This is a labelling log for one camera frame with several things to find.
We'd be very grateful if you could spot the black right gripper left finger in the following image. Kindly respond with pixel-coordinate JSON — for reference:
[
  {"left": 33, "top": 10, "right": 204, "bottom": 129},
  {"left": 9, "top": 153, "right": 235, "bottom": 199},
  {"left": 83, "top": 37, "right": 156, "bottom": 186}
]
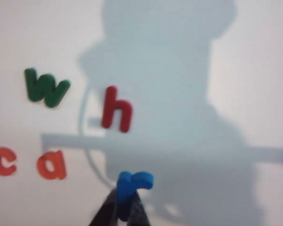
[{"left": 88, "top": 188, "right": 120, "bottom": 226}]

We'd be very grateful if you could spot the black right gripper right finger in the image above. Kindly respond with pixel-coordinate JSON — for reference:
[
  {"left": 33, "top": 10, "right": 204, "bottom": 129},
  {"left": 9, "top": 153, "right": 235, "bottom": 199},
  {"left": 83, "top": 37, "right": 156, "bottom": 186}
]
[{"left": 128, "top": 190, "right": 152, "bottom": 226}]

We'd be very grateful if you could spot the light blue letter r magnet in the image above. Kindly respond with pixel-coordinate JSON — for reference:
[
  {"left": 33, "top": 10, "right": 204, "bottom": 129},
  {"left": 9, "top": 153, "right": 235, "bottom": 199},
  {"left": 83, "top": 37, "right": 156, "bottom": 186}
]
[{"left": 117, "top": 171, "right": 154, "bottom": 222}]

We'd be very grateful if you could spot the orange letter a magnet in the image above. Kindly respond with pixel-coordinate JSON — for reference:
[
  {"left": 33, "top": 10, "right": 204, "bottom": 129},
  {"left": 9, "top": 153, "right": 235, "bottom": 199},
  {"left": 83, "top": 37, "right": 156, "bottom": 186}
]
[{"left": 36, "top": 150, "right": 68, "bottom": 181}]

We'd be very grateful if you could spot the orange letter c magnet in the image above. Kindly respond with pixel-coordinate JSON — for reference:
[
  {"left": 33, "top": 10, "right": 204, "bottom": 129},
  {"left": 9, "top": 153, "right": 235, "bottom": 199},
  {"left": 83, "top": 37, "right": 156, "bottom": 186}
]
[{"left": 0, "top": 147, "right": 17, "bottom": 177}]

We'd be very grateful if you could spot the red letter h magnet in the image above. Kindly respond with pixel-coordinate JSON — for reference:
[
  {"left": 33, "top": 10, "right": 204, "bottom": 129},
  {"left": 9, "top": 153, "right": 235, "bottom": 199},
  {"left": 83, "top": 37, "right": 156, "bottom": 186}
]
[{"left": 100, "top": 86, "right": 134, "bottom": 134}]

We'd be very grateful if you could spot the green letter w magnet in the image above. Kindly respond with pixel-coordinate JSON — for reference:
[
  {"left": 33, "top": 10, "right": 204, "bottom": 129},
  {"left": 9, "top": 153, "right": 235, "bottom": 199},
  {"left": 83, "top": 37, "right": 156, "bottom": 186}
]
[{"left": 24, "top": 67, "right": 71, "bottom": 109}]

